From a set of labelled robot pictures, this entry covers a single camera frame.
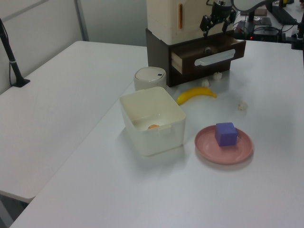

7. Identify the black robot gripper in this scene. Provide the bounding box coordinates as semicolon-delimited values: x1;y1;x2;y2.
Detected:
199;0;237;38

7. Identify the dark brown drawer unit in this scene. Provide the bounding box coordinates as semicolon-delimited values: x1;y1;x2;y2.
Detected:
145;28;235;87

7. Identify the yellow toy banana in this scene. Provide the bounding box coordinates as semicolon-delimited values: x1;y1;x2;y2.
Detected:
175;86;218;106

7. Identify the black electronics box red light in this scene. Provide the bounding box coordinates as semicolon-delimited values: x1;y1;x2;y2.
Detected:
251;26;281;42

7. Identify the black laptop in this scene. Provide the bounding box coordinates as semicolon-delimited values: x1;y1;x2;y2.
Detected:
271;4;299;25

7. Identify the black table clamp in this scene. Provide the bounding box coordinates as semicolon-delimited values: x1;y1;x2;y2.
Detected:
290;21;304;50

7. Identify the small white trash can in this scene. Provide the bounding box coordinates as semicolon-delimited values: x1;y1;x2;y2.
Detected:
133;66;167;92

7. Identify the purple cube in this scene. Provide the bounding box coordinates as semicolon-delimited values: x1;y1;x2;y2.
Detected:
215;122;238;147

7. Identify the pink plastic plate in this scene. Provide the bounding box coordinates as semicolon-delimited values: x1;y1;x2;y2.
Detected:
194;125;253;165

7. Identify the cream open plastic box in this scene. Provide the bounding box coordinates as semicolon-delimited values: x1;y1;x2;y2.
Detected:
119;86;187;157

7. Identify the black clamped pole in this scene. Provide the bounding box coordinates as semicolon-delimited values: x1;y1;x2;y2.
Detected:
0;18;31;88

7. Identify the black camera stand pole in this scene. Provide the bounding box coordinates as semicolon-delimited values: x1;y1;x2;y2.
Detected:
234;8;257;34

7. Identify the brown drawer white handle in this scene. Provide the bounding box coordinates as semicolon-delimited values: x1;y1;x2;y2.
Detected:
171;32;247;75

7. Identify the cream plastic cabinet orange handle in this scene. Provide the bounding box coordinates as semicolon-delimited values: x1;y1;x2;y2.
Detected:
146;0;230;45

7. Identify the grey metal partition post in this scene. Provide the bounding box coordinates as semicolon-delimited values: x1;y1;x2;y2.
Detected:
73;0;90;42

